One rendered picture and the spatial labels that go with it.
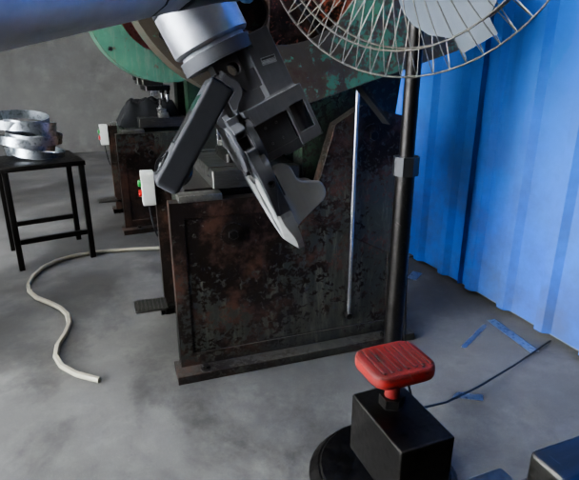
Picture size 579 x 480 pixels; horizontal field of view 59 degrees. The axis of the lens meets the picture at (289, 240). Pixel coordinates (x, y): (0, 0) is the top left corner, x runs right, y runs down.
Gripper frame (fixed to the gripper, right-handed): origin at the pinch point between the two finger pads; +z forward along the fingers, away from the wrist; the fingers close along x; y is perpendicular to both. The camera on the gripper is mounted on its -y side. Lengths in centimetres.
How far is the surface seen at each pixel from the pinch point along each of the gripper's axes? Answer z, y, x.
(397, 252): 31, 28, 49
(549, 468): 24.4, 8.1, -18.4
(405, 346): 14.6, 4.7, -5.7
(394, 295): 40, 24, 51
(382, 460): 21.2, -3.6, -10.0
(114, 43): -65, 6, 254
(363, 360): 12.6, -0.1, -6.9
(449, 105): 35, 124, 169
